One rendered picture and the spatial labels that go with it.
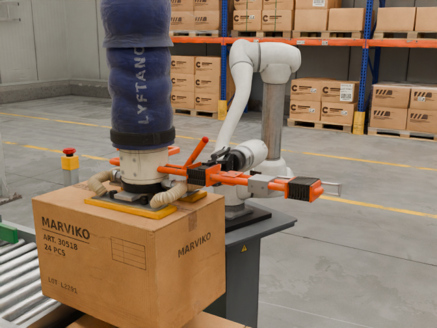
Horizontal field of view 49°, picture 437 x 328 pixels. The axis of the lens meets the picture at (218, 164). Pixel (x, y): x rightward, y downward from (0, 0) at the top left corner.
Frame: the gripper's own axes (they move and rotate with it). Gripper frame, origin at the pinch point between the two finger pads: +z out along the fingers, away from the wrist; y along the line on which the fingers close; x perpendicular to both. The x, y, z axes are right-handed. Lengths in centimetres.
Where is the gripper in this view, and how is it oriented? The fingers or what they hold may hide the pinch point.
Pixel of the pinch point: (207, 174)
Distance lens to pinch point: 157.7
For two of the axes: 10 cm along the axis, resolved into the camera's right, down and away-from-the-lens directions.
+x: -8.7, -1.4, 4.8
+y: -0.1, 9.7, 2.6
